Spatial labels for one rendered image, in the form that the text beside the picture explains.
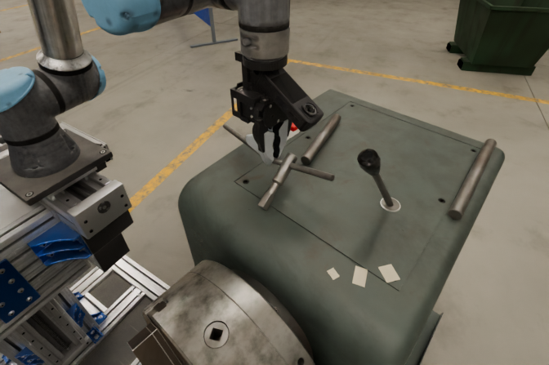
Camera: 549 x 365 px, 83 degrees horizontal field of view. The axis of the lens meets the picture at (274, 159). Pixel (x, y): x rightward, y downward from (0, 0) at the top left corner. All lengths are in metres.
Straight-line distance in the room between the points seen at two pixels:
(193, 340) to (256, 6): 0.45
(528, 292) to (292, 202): 1.95
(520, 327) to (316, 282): 1.80
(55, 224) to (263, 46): 0.76
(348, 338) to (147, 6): 0.49
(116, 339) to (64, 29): 1.29
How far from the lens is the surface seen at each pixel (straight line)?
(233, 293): 0.50
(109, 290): 1.85
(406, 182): 0.67
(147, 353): 0.55
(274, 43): 0.47
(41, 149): 0.93
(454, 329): 2.03
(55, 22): 0.86
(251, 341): 0.48
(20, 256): 1.03
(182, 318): 0.50
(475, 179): 0.71
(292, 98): 0.48
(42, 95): 0.90
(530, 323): 2.26
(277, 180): 0.56
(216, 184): 0.62
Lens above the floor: 1.68
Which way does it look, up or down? 39 degrees down
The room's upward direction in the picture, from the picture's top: straight up
